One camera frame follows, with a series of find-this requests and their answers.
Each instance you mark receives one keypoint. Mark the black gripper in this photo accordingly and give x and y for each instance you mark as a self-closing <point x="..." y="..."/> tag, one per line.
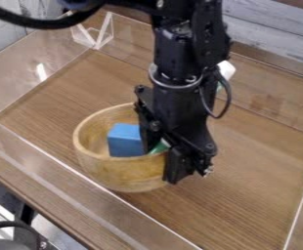
<point x="173" y="109"/>

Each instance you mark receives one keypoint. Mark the blue foam block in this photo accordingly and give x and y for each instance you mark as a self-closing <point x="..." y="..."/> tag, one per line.
<point x="124" y="140"/>

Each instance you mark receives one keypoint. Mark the brown wooden bowl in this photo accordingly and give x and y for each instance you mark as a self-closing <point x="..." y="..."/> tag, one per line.
<point x="126" y="174"/>

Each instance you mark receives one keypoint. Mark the green Expo marker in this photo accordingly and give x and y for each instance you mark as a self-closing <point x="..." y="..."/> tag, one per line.
<point x="227" y="70"/>

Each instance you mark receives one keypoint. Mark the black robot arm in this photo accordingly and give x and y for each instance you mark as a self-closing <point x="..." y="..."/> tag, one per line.
<point x="191" y="44"/>

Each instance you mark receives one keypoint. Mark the clear acrylic tray wall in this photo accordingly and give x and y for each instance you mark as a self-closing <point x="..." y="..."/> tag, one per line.
<point x="245" y="207"/>

